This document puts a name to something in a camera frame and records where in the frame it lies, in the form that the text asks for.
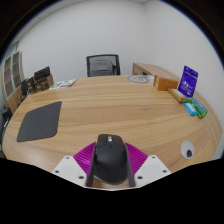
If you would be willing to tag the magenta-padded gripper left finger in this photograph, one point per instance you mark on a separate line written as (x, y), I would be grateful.
(71, 168)

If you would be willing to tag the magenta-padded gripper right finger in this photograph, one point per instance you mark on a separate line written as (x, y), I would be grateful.
(150, 168)

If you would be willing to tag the black computer mouse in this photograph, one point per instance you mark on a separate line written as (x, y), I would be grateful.
(110, 160)

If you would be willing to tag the dark grey mouse pad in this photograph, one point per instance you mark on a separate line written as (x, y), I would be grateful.
(40, 121)

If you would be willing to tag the small blue box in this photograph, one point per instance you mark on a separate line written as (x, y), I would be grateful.
(190, 109)

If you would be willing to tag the tan flat box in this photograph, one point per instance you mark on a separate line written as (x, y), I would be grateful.
(177, 95)

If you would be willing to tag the green flat box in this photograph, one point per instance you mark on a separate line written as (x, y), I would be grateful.
(199, 107)

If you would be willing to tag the white printed leaflet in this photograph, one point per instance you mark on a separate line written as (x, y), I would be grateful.
(62, 84)

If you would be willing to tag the orange box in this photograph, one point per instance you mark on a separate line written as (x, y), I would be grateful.
(165, 83)

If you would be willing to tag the tall brown cardboard box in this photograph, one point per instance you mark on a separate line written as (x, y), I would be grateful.
(31, 86)

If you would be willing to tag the small black chair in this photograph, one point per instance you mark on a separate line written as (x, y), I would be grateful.
(24, 88)

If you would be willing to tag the purple card package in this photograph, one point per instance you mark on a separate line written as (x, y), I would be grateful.
(187, 81)

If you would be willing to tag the wooden side desk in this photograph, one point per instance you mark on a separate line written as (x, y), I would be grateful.
(150, 69)

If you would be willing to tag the black box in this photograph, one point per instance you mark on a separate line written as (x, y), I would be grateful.
(42, 72)

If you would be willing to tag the grey mesh office chair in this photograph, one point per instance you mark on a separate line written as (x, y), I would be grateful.
(102, 66)

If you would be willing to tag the wooden shelf unit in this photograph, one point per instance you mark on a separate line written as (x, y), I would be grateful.
(11, 76)

